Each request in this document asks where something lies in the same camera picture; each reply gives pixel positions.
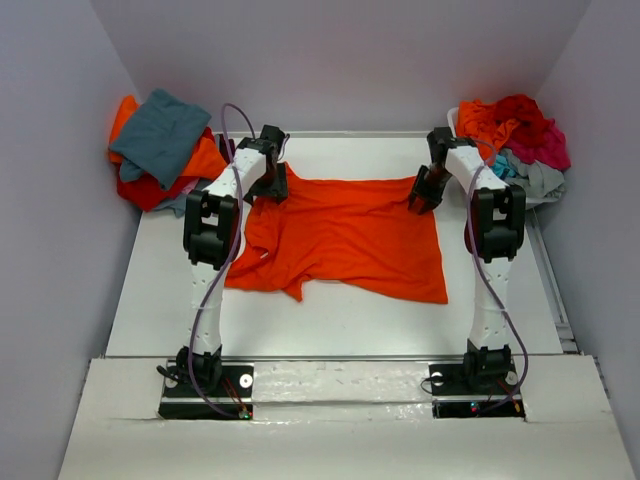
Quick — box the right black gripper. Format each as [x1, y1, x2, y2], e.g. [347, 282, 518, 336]
[409, 165, 454, 214]

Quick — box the orange t shirt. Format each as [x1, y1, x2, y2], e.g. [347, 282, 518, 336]
[108, 95, 226, 180]
[225, 168, 448, 305]

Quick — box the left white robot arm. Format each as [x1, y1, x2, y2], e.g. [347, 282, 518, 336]
[175, 125, 288, 395]

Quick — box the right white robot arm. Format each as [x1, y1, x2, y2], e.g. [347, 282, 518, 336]
[409, 127, 526, 396]

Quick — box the dark maroon t shirt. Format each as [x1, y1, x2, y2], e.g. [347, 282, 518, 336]
[215, 134, 236, 163]

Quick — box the orange folded t shirt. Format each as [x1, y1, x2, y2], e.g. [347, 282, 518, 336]
[108, 95, 226, 180]

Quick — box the white laundry basket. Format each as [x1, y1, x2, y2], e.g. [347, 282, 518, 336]
[446, 107, 560, 209]

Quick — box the cyan crumpled t shirt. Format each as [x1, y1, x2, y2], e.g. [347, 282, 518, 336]
[491, 155, 517, 181]

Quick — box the pink folded t shirt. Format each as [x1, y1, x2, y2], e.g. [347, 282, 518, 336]
[181, 179, 199, 195]

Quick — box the grey-blue bottom t shirt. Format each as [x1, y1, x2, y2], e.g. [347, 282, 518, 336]
[153, 191, 188, 218]

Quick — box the grey crumpled t shirt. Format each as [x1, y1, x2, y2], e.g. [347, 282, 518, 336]
[500, 148, 566, 198]

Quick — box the red crumpled t shirt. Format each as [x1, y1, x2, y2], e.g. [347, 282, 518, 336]
[495, 94, 551, 148]

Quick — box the magenta crumpled t shirt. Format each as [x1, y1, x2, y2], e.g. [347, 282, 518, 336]
[506, 122, 571, 172]

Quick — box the teal folded t shirt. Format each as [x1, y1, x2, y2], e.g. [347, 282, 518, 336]
[109, 88, 211, 191]

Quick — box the red folded t shirt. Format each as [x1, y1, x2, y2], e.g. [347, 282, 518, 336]
[116, 175, 197, 212]

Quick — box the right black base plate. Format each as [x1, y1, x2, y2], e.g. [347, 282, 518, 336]
[421, 363, 526, 419]

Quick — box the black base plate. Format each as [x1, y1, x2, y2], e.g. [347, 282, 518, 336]
[421, 363, 526, 419]
[157, 363, 255, 421]

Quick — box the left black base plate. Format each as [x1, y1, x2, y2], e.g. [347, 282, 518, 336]
[157, 363, 255, 421]

